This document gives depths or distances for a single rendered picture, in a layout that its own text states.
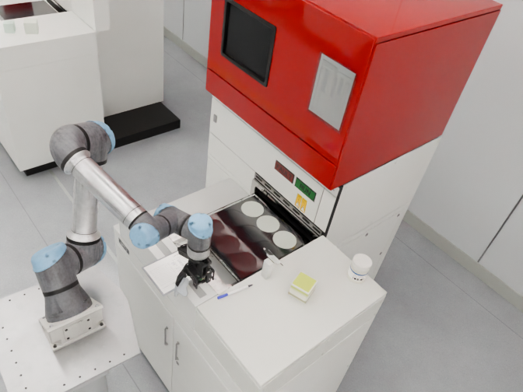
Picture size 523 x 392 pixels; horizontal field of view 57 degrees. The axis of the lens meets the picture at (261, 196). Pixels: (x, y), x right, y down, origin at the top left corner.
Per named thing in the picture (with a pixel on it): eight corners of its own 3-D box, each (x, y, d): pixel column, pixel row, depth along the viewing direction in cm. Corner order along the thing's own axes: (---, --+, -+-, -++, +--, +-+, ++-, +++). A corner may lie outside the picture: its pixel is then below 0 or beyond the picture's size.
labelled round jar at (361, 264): (355, 266, 185) (362, 250, 179) (368, 278, 182) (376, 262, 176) (342, 274, 182) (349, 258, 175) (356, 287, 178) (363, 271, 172)
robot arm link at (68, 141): (39, 120, 139) (157, 234, 133) (67, 117, 149) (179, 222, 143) (25, 150, 144) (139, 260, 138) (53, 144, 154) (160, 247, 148)
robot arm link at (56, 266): (33, 295, 158) (19, 257, 156) (64, 278, 170) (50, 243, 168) (58, 290, 153) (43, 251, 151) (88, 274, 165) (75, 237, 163)
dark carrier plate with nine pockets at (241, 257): (254, 196, 218) (254, 195, 218) (305, 243, 201) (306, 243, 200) (191, 225, 199) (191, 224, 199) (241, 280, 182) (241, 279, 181)
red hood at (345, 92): (318, 57, 258) (346, -62, 219) (442, 135, 217) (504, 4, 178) (203, 89, 217) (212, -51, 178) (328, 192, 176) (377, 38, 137)
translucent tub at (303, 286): (296, 281, 176) (300, 270, 171) (314, 292, 174) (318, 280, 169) (286, 295, 171) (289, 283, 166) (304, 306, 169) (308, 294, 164)
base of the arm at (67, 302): (54, 325, 152) (43, 297, 150) (41, 319, 164) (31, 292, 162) (98, 304, 161) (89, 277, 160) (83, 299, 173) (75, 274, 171)
